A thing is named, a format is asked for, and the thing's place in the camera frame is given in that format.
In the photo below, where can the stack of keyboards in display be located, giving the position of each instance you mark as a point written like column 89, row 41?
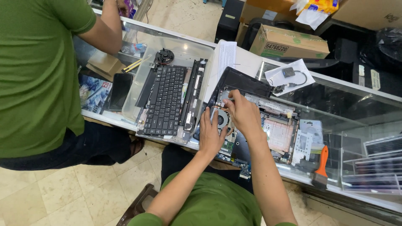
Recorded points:
column 377, row 166

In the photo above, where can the white printed paper sheet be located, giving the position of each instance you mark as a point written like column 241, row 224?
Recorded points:
column 226, row 56

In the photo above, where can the black laptop keyboard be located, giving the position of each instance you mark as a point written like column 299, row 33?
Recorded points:
column 165, row 100

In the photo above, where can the round laptop cooling fan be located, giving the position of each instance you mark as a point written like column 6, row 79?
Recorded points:
column 222, row 120

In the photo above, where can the person's right hand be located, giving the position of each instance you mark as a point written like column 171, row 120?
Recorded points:
column 246, row 116

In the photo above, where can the plain brown cardboard box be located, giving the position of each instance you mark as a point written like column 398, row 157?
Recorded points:
column 267, row 9

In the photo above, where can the white flat board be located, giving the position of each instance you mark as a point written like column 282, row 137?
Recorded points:
column 248, row 61

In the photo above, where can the grey laptop palmrest frame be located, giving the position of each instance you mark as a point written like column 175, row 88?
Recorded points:
column 183, row 138

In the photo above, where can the white metal bracket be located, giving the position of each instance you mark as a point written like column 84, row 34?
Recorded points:
column 302, row 146

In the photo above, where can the large brown cardboard box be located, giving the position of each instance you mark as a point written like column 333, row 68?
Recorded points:
column 370, row 12

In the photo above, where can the yellow tissue pack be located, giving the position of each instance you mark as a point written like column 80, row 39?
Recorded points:
column 317, row 8

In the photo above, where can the person's left hand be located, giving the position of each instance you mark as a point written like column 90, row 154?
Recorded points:
column 209, row 138

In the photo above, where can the long black laptop battery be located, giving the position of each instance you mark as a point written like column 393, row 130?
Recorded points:
column 194, row 94

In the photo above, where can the labelled cardboard box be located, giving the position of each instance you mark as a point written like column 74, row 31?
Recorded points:
column 289, row 42

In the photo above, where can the person's dark trousers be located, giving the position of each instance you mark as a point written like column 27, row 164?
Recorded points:
column 182, row 163

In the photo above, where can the black laptop chassis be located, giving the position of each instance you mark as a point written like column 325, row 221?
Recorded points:
column 276, row 125

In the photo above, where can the thin metal screwdriver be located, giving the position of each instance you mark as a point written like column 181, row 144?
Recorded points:
column 228, row 99

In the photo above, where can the brown wooden stool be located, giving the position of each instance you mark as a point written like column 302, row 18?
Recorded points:
column 138, row 204

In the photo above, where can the clear plastic bag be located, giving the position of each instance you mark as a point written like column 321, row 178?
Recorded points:
column 301, row 70

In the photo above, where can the black computer tower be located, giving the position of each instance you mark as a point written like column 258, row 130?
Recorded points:
column 229, row 20

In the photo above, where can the purple packet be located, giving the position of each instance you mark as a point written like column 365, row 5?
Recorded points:
column 130, row 8

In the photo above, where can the small brown cardboard box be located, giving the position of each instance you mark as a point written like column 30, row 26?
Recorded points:
column 105, row 64

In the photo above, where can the loose black cooling fan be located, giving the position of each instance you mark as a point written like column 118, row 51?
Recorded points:
column 164, row 56

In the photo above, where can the black plastic bag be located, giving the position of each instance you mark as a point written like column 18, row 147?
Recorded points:
column 386, row 44

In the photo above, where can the black smartphone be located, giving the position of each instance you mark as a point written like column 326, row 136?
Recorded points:
column 121, row 91

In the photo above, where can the person's green shirt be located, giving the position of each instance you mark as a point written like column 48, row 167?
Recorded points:
column 213, row 201

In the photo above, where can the clear plastic tray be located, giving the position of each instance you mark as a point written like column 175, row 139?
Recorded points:
column 141, row 81

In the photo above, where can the colourful printed magazine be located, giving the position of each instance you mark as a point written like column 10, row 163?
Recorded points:
column 94, row 92

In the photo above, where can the small blue circuit board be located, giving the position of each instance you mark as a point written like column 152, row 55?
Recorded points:
column 244, row 169

